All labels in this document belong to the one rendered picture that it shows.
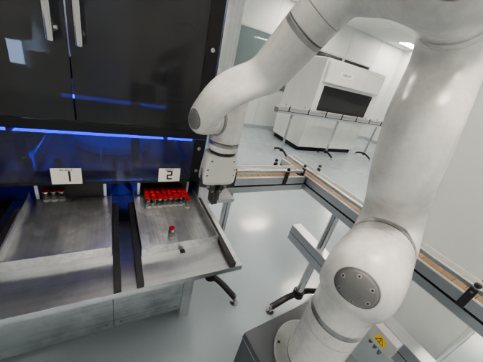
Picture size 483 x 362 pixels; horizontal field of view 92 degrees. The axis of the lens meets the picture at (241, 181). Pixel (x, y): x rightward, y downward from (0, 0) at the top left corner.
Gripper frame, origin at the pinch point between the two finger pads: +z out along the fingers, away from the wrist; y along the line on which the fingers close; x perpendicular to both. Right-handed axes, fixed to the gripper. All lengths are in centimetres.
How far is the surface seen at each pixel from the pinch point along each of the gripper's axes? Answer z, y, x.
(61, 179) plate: 10, 43, -30
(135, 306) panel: 88, 19, -30
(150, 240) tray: 22.1, 16.4, -7.9
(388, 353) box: 62, -80, 43
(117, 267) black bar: 20.3, 26.7, 2.9
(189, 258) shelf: 22.3, 5.6, 2.5
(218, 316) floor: 110, -31, -23
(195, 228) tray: 22.1, -0.7, -11.6
